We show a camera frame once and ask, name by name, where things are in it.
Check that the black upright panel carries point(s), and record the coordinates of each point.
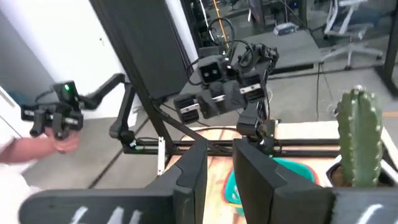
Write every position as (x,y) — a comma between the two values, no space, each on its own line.
(146,43)

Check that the black aluminium table frame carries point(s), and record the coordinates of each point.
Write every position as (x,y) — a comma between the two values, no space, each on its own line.
(186,143)

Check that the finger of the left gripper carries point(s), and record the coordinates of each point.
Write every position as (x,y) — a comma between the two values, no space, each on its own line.
(252,88)
(186,109)

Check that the person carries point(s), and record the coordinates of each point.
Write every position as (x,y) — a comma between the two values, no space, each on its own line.
(9,186)

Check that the person's forearm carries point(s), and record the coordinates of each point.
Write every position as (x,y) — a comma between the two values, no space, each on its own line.
(25,151)

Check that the person's hand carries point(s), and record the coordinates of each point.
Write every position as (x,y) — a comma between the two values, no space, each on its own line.
(66,143)

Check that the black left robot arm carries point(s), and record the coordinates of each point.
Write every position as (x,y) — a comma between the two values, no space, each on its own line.
(258,93)

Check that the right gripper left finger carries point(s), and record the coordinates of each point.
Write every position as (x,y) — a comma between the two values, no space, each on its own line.
(189,174)

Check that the green cactus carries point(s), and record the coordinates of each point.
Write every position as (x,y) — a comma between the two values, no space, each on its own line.
(360,137)

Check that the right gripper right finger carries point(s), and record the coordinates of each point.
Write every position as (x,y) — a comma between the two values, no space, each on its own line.
(264,183)

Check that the white office chair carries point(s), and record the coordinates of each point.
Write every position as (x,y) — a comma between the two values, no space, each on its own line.
(351,37)

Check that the small white grey device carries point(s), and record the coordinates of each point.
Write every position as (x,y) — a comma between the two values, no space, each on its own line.
(284,29)

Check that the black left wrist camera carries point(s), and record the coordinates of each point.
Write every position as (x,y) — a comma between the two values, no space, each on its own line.
(213,71)

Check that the white hexagonal plant pot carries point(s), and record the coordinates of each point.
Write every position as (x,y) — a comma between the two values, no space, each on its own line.
(388,168)

